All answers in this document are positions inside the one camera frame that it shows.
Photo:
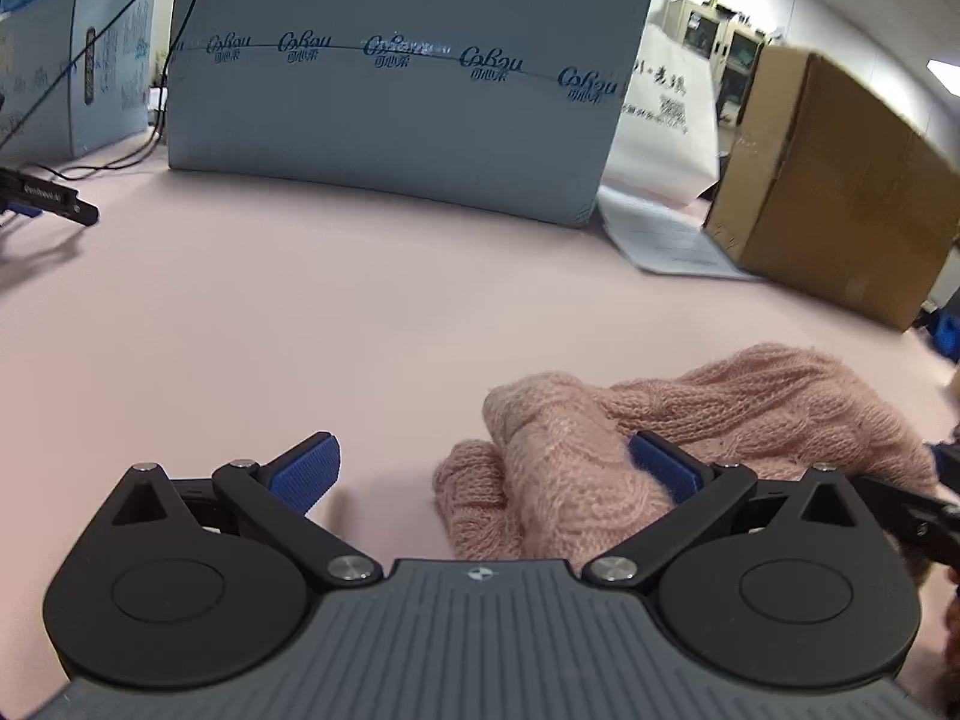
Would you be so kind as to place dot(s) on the pink knitted sweater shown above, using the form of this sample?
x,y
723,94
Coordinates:
x,y
570,465

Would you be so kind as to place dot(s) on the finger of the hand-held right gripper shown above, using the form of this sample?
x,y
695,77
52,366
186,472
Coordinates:
x,y
922,517
946,459

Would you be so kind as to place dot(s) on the spare black hand-held gripper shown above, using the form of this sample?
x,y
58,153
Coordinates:
x,y
52,195

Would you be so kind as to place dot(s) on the large light blue carton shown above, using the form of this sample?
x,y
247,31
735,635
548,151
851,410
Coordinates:
x,y
405,120

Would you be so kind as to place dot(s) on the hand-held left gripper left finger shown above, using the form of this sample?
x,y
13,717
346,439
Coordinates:
x,y
307,469

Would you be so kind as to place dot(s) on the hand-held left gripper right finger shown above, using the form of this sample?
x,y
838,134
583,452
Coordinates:
x,y
667,465

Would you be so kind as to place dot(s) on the beige metal cabinet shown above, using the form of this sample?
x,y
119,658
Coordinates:
x,y
742,67
694,26

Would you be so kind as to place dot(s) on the white printed bag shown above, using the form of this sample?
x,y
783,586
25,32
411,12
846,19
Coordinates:
x,y
660,142

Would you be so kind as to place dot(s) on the ceiling light panel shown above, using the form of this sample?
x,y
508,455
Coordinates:
x,y
945,75

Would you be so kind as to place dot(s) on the blue object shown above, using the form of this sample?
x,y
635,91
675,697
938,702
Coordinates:
x,y
949,334

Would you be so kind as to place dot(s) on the brown cardboard box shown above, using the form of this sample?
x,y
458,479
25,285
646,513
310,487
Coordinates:
x,y
832,195

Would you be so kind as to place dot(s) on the small light blue carton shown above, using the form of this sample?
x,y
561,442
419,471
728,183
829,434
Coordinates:
x,y
45,90

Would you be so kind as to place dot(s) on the printed paper sheet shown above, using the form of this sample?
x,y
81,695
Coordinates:
x,y
667,240

